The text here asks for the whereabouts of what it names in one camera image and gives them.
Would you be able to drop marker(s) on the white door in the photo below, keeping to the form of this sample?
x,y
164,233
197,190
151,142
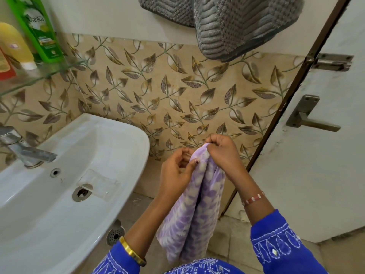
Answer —
x,y
319,174

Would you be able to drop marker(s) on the clear plastic soap dish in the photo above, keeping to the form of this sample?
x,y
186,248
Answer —
x,y
98,184

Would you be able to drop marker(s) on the person's left hand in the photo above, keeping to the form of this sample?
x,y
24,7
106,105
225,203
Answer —
x,y
171,176

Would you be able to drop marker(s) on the white ceramic sink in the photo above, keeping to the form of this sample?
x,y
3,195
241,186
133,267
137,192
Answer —
x,y
108,151

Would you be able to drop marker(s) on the metal sink drain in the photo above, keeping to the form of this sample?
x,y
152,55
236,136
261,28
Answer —
x,y
82,192

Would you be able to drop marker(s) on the person's left thumb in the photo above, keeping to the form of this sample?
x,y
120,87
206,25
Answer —
x,y
192,166

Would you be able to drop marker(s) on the gold bangle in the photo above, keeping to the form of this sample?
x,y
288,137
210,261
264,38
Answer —
x,y
131,251

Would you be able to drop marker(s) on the person's left forearm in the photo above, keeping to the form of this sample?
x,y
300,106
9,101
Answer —
x,y
154,219

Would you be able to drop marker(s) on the glass wall shelf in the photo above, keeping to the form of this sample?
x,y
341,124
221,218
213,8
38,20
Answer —
x,y
42,75

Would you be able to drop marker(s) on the person's right hand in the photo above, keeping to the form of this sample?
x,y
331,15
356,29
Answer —
x,y
225,156

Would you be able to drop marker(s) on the blue embroidered tunic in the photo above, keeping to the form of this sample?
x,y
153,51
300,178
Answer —
x,y
275,242

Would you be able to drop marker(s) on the brown door edge strip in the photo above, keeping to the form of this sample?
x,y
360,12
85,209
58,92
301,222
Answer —
x,y
299,79

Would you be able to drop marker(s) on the light grey ribbed towel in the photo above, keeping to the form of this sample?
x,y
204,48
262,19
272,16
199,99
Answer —
x,y
242,25

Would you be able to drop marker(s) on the round metal floor drain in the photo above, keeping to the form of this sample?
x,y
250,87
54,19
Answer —
x,y
115,233

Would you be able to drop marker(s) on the red bottle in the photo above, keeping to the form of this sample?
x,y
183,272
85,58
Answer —
x,y
5,68

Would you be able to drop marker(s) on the metal door bolt latch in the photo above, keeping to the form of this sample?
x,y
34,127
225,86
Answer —
x,y
332,62

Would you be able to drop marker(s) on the purple white patterned towel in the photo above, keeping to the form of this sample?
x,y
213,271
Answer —
x,y
196,202

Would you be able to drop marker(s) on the person's right forearm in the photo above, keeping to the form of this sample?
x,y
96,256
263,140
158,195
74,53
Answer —
x,y
251,194

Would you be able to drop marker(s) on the yellow bottle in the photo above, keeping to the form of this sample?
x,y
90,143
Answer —
x,y
15,45

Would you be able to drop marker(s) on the dark grey textured towel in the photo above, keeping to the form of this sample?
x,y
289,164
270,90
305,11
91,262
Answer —
x,y
168,8

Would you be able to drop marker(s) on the green shampoo bottle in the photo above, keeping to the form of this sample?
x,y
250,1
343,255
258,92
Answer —
x,y
37,28

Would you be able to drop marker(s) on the person's right fingers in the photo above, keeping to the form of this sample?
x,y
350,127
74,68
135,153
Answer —
x,y
215,144

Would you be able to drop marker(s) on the metal faucet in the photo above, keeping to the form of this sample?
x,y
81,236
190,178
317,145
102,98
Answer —
x,y
25,152

